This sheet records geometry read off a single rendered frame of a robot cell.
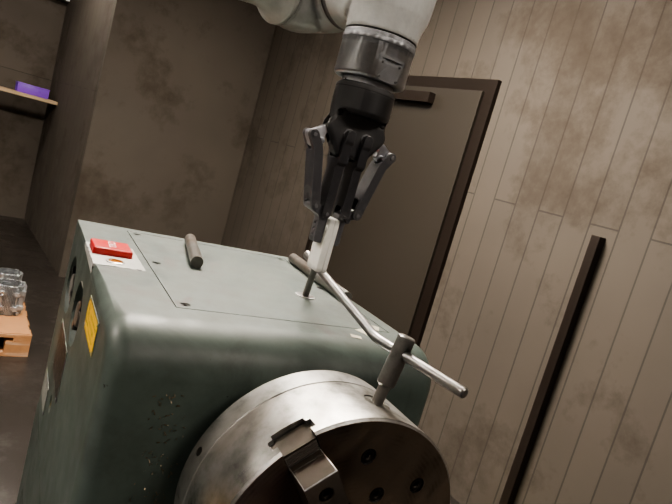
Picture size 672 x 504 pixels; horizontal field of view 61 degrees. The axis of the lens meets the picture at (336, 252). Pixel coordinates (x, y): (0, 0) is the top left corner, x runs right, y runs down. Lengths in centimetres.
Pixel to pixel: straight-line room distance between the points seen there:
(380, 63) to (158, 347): 42
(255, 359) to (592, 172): 236
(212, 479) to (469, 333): 260
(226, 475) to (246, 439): 4
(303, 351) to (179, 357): 17
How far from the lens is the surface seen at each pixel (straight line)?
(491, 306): 310
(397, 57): 70
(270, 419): 66
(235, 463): 65
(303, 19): 80
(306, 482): 60
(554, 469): 294
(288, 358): 76
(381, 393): 69
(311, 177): 70
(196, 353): 72
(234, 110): 546
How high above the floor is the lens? 149
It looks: 8 degrees down
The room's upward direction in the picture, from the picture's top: 16 degrees clockwise
